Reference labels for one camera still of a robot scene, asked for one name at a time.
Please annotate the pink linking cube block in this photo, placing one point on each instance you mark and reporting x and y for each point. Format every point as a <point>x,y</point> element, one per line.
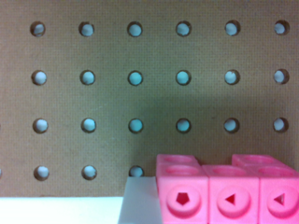
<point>253,189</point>

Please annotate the brown perforated pegboard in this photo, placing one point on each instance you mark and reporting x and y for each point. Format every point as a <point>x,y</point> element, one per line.
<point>89,89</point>

